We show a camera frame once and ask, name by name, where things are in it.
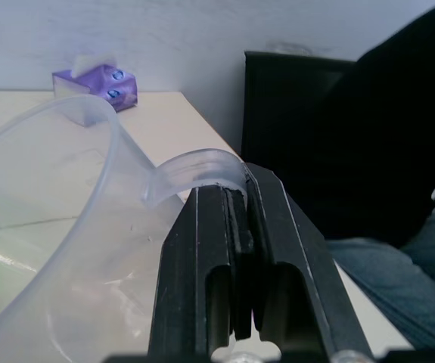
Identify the clear plastic measuring cup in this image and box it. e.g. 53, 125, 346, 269
0, 94, 250, 363

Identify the person in black top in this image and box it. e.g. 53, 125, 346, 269
277, 0, 435, 351

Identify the purple tissue box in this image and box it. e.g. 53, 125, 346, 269
51, 54, 140, 113

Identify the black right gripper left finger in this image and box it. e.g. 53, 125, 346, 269
148, 184, 255, 357

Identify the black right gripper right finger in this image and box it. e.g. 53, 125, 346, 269
244, 162, 374, 358

